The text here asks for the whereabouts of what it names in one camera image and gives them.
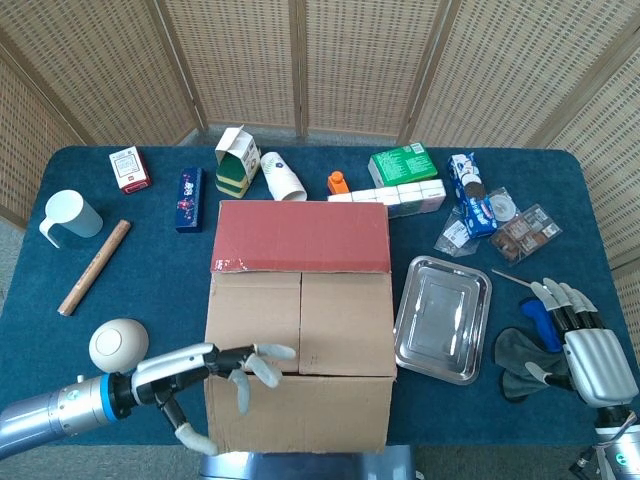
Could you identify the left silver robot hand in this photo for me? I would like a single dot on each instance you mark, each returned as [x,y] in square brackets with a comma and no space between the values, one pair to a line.
[172,367]

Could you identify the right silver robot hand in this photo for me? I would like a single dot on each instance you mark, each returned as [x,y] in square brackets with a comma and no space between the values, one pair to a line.
[595,360]

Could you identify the large brown cardboard box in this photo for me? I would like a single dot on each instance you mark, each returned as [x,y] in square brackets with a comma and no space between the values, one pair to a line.
[310,310]

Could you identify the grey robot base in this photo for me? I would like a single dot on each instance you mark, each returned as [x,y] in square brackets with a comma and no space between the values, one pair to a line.
[300,465]

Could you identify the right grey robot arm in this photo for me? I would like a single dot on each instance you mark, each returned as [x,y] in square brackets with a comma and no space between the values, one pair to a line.
[617,445]

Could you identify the dark blue table cloth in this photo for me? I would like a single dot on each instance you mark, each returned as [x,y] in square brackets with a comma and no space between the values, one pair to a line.
[150,280]

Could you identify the long blue patterned box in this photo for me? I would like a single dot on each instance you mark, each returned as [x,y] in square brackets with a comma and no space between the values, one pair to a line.
[190,200]

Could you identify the blue cookie package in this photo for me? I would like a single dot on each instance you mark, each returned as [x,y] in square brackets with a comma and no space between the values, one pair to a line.
[472,200]

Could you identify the small red white box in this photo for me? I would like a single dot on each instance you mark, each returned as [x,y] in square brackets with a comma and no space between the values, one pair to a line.
[129,169]

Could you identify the open white paper carton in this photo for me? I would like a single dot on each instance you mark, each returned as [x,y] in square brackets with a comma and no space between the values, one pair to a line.
[245,150]

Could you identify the green printed box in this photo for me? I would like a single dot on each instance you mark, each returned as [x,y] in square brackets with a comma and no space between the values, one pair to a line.
[402,162]

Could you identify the beige round ball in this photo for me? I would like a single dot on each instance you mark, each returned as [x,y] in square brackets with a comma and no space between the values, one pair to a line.
[117,345]

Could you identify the blue brush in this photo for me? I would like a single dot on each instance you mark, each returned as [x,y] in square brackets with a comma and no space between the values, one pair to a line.
[542,322]

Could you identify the grey cloth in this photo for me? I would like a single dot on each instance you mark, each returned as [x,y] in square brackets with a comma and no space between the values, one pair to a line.
[520,360]

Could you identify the metal spoon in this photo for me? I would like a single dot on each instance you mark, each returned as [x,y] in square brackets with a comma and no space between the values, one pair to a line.
[510,278]

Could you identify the wooden rolling pin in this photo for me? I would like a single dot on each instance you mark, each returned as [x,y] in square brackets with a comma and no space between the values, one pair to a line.
[95,267]

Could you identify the clear tray of brown snacks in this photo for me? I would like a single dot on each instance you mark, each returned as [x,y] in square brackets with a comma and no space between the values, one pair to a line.
[525,235]

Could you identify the stainless steel tray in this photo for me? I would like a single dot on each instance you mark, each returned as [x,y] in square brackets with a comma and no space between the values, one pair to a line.
[442,320]

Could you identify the clear packet with white disc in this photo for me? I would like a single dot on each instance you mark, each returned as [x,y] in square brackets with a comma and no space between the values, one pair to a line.
[502,205]

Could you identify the white plastic mug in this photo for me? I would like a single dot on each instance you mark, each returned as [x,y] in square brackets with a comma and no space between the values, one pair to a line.
[75,215]

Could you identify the green yellow sponge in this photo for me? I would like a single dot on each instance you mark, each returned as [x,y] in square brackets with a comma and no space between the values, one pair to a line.
[232,170]
[231,190]

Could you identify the clear labelled plastic bag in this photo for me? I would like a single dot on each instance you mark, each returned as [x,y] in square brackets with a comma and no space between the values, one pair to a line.
[452,235]

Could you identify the white paper cup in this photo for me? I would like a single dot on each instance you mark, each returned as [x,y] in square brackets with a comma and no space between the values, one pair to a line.
[282,177]

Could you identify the white tissue multipack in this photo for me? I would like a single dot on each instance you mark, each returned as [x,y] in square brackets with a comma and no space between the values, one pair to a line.
[415,197]

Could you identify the small orange bottle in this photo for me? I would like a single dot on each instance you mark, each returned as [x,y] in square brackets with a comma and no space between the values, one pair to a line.
[337,183]

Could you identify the woven folding screen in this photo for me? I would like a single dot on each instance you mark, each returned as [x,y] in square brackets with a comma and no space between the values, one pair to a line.
[350,65]

